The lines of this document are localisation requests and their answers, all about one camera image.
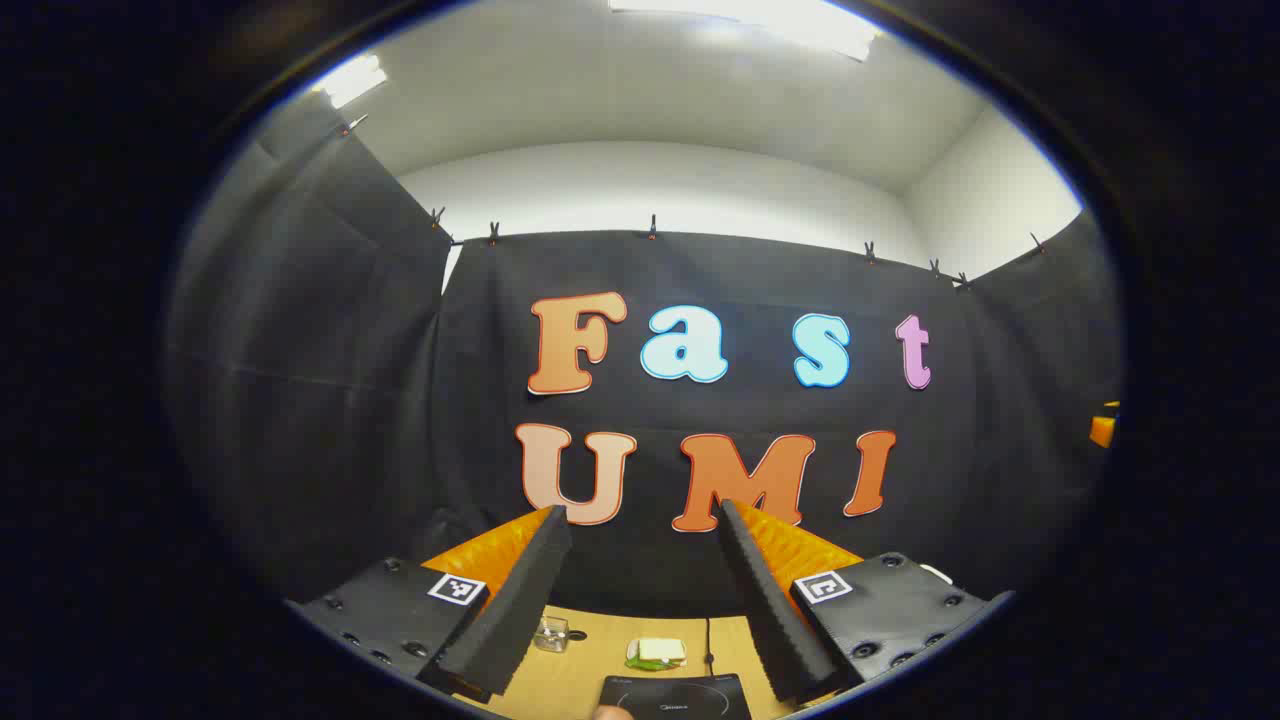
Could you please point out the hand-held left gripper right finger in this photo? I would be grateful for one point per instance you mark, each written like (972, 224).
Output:
(770, 610)

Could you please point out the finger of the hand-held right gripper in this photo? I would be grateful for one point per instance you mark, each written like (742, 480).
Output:
(1103, 430)

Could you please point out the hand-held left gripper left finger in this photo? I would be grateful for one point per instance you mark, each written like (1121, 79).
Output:
(510, 610)

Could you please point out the black induction cooktop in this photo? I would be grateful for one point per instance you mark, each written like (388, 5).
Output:
(690, 695)

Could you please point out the clear glass holder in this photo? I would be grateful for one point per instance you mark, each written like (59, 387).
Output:
(550, 635)

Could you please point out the sandwich with lettuce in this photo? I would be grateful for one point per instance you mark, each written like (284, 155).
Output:
(660, 650)

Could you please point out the black backdrop cloth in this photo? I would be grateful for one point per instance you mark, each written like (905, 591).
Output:
(350, 400)

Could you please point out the row of black cloth clips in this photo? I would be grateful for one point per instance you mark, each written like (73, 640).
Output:
(652, 228)

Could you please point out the ceiling light panel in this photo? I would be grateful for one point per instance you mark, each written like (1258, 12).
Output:
(352, 80)
(760, 15)

